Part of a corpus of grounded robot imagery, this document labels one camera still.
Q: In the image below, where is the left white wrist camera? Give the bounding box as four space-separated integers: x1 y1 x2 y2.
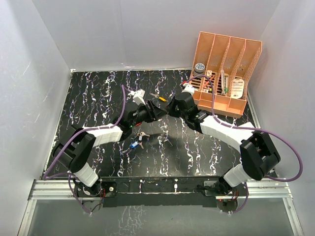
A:
129 89 145 105

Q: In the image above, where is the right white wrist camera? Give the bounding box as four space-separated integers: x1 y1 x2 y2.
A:
182 83 195 95

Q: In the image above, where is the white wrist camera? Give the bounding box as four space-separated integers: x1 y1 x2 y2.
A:
129 89 145 105
182 83 195 95

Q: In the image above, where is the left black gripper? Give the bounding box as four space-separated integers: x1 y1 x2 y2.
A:
130 100 167 128

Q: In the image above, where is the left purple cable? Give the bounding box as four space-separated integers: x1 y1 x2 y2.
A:
42 85 131 213

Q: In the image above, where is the key with blue tag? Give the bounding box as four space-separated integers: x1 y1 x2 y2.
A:
130 141 144 149

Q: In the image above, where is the white packaged card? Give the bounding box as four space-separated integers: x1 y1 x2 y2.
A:
231 78 245 99

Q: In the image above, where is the round patterned tin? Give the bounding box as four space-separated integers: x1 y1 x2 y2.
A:
193 63 206 76

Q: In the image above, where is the peach desk organizer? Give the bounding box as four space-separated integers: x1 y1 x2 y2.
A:
190 32 262 118

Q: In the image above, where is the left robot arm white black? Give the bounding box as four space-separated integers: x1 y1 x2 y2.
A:
52 100 167 196

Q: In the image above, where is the key with yellow tag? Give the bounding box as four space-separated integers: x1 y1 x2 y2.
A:
150 93 167 102

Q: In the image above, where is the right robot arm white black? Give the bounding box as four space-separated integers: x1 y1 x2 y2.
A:
166 92 281 195

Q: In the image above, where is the aluminium front rail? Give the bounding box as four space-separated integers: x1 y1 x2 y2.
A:
19 177 304 236

